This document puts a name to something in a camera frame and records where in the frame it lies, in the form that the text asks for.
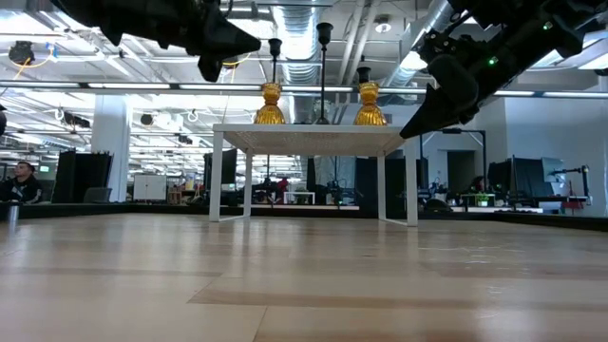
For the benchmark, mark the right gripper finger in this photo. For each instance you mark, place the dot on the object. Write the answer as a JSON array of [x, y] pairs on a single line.
[[422, 109], [437, 119]]

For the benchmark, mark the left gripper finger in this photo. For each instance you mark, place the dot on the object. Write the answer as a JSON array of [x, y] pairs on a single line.
[[230, 49], [230, 29]]

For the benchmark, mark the amber glass candle holder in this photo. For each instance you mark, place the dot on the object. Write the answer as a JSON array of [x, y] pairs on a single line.
[[271, 111], [369, 111]]

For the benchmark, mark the short black metal candlestick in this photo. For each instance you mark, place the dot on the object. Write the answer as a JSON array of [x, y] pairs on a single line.
[[364, 75]]

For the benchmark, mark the clear glass candle holder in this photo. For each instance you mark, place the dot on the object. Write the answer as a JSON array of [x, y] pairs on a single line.
[[314, 114]]

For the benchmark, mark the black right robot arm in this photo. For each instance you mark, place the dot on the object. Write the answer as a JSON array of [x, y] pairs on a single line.
[[570, 19]]

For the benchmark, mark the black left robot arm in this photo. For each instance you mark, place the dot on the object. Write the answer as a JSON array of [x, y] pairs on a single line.
[[133, 19]]

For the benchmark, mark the round ceiling sensor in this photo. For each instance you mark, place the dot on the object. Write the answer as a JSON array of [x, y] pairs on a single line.
[[383, 27]]

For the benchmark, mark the long ceiling light strip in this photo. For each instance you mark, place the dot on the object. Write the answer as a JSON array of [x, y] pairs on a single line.
[[128, 86]]

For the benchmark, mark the black monitor panels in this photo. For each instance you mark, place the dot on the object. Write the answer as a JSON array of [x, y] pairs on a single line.
[[518, 178]]

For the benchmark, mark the white perforated metal shelf riser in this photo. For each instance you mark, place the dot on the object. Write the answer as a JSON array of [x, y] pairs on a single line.
[[313, 142]]

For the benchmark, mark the white building column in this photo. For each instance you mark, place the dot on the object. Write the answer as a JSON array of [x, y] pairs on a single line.
[[111, 142]]

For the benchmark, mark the small white table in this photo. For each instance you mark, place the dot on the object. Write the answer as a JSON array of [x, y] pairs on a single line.
[[299, 193]]

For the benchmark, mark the white cabinet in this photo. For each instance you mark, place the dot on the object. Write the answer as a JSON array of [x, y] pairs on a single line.
[[149, 187]]

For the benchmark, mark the black ceiling box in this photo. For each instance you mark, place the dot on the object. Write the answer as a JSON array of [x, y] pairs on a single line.
[[21, 52]]

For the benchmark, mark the black room partition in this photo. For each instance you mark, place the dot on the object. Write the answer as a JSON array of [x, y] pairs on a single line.
[[81, 176]]

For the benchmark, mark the person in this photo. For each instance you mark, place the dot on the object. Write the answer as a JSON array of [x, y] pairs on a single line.
[[21, 187]]

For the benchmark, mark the silver metal tumbler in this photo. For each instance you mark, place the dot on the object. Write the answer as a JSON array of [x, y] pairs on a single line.
[[13, 214]]

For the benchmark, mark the silver ventilation duct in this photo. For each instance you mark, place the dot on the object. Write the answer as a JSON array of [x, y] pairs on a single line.
[[299, 28]]

